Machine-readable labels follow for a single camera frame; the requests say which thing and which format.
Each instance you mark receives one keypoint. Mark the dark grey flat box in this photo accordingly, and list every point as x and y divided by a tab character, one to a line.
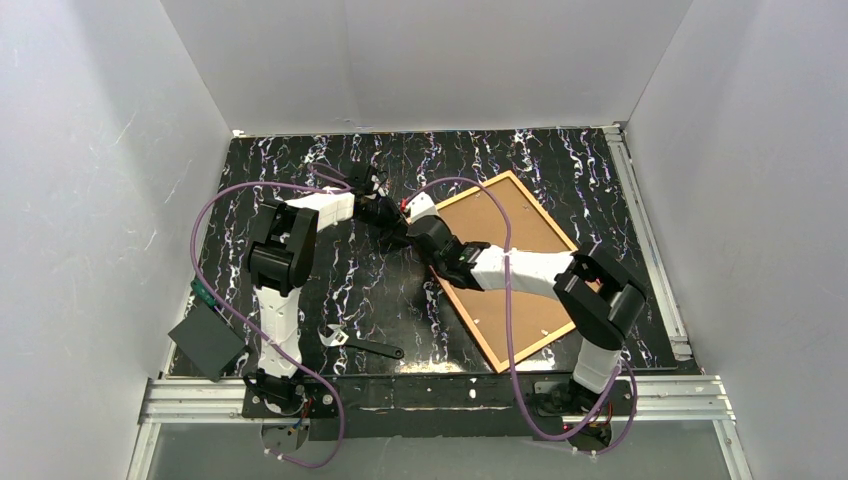
208	342

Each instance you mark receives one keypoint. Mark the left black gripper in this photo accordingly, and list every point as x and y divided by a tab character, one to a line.
370	179

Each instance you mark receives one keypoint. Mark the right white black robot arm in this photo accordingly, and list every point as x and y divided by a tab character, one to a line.
599	295

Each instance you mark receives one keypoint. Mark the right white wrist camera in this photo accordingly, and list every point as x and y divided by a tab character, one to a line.
418	207

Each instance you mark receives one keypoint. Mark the wooden picture frame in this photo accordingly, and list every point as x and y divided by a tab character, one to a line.
543	247

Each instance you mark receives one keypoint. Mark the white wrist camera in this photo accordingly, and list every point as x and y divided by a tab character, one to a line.
418	207
376	185

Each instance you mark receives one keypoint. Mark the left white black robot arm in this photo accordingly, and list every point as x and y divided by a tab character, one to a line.
280	258

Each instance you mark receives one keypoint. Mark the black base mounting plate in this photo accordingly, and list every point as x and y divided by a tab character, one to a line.
407	405

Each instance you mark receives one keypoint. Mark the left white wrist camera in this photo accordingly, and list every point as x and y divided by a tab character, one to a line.
376	185

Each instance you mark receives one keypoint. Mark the green handled tool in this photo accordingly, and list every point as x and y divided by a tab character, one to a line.
202	294

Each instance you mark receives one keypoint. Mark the black adjustable wrench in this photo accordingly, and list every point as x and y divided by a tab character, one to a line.
338	337

